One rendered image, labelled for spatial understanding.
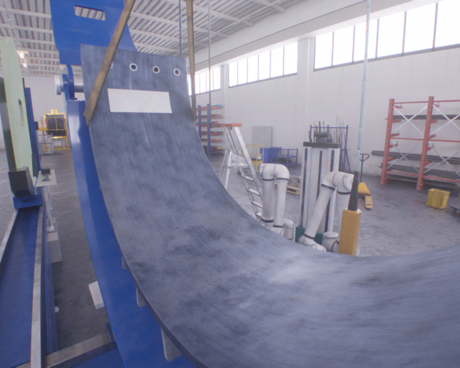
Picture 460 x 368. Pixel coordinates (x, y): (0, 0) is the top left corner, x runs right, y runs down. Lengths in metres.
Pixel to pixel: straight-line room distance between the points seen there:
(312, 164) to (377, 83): 9.70
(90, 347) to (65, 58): 1.94
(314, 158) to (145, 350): 2.02
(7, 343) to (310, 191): 2.61
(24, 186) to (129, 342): 3.17
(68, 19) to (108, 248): 2.37
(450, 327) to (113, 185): 1.32
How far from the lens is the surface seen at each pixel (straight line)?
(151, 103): 1.75
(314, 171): 2.51
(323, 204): 2.10
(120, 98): 1.71
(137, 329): 1.35
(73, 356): 1.91
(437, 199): 7.97
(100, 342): 1.93
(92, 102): 1.60
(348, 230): 1.43
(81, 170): 1.79
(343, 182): 1.98
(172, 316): 0.76
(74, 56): 2.24
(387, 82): 11.87
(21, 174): 4.11
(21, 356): 2.10
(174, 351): 0.92
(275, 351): 0.52
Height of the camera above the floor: 1.90
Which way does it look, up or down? 13 degrees down
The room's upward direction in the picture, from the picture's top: straight up
